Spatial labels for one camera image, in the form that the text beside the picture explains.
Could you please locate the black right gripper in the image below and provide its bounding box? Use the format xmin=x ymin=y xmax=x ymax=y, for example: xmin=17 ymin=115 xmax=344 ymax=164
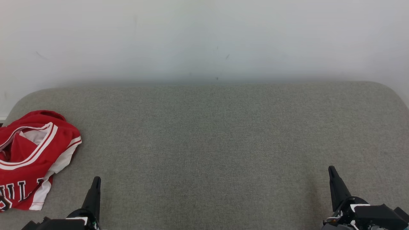
xmin=321 ymin=165 xmax=370 ymax=230

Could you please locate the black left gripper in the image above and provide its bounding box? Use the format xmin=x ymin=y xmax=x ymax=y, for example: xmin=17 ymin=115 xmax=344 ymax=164
xmin=66 ymin=176 xmax=102 ymax=230

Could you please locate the red basketball jersey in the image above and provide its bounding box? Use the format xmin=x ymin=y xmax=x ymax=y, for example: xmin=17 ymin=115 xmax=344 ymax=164
xmin=0 ymin=110 xmax=82 ymax=212

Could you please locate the grey fabric sofa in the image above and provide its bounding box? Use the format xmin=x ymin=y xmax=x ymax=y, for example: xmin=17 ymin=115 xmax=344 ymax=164
xmin=0 ymin=81 xmax=409 ymax=230

